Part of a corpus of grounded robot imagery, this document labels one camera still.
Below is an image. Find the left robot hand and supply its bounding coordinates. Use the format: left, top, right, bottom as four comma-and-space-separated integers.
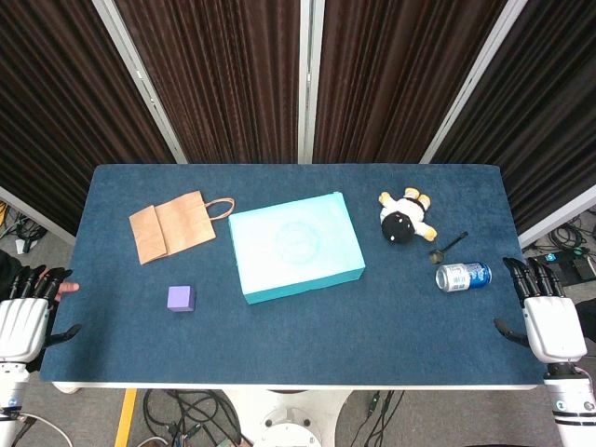
0, 265, 83, 369

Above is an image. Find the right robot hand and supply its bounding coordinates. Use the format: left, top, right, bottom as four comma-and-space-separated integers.
493, 256, 589, 364

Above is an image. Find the teal cardboard box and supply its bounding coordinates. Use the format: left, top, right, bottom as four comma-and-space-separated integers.
227, 192, 367, 306

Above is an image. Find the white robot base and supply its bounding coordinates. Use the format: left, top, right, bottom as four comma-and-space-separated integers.
241, 388, 355, 447

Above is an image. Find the person's bare hand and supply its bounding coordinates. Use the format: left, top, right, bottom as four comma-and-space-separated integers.
39, 267, 80, 304

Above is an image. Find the blue and silver soda can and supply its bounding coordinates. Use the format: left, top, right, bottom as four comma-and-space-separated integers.
435, 260, 494, 293

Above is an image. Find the small black spoon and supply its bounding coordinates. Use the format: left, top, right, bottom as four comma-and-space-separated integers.
428, 231, 469, 266

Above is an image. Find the purple cube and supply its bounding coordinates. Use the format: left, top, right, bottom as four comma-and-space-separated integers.
166, 285, 197, 314

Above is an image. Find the brown paper bag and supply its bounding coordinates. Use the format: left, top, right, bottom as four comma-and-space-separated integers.
129, 189, 237, 266

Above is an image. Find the plush doll with black head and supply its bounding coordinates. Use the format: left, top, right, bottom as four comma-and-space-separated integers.
377, 187, 439, 244

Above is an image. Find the brown ribbed partition panel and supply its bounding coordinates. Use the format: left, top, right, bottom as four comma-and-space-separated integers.
114, 0, 304, 164
0, 0, 176, 237
312, 0, 507, 164
430, 0, 596, 237

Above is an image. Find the blue table mat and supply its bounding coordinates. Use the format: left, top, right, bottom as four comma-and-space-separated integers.
39, 162, 553, 386

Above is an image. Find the black floor cable bundle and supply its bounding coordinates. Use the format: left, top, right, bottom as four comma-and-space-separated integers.
142, 388, 243, 447

